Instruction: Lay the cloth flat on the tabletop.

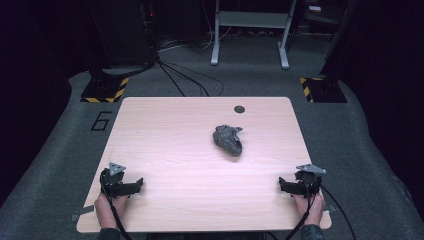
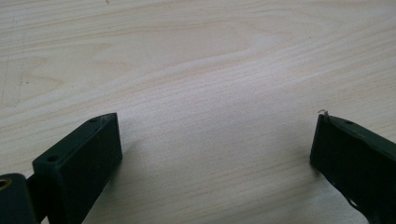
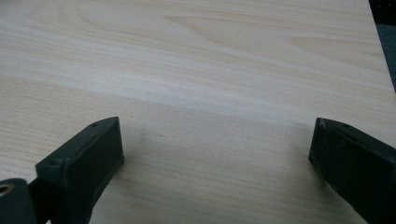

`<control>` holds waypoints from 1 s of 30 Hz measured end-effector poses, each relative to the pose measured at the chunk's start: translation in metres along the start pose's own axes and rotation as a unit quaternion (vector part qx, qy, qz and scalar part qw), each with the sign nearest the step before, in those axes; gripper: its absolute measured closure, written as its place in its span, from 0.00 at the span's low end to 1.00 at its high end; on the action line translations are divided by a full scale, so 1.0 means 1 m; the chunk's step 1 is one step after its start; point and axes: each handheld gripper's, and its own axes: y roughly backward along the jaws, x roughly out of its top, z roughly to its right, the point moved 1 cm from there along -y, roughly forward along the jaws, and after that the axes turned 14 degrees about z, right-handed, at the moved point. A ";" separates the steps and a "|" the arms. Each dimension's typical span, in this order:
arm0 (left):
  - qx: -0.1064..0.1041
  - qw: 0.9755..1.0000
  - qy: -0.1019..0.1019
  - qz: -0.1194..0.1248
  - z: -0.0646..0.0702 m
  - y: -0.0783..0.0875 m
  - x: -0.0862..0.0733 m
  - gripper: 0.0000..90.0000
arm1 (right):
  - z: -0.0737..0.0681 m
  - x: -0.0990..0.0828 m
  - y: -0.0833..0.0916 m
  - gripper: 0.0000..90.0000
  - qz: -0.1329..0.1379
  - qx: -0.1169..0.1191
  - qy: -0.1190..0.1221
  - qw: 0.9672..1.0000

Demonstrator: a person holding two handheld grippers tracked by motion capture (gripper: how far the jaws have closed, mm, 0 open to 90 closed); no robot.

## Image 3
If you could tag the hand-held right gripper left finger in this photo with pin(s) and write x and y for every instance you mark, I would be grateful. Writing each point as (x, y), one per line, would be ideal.
(81, 161)

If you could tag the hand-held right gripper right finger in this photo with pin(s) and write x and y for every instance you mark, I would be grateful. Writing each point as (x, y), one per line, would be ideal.
(351, 161)

